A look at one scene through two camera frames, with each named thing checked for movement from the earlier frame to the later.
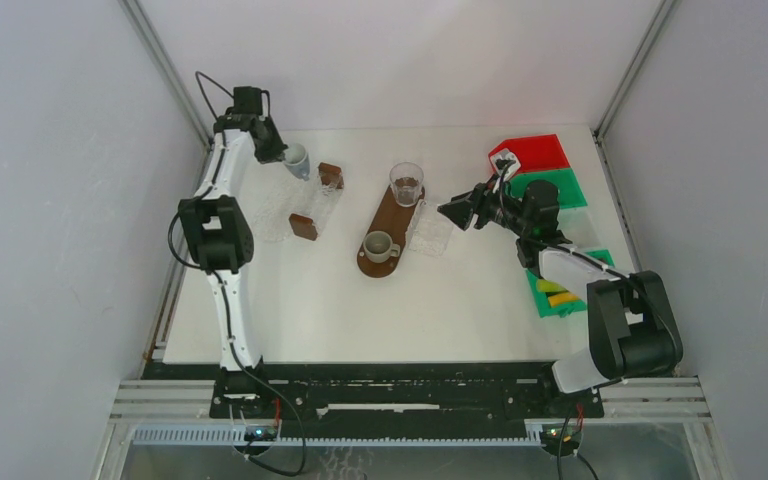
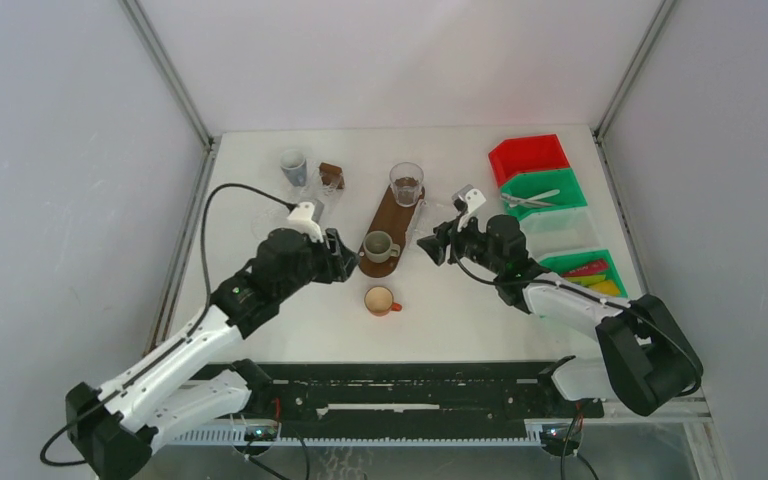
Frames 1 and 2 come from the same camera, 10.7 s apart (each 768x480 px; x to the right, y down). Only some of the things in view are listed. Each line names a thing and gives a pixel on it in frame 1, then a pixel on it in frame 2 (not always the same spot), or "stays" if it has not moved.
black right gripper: [460, 210] to [446, 234]
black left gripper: [275, 152] to [338, 261]
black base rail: [386, 391] stays
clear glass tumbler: [406, 179] stays
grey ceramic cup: [378, 247] stays
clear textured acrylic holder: [428, 232] stays
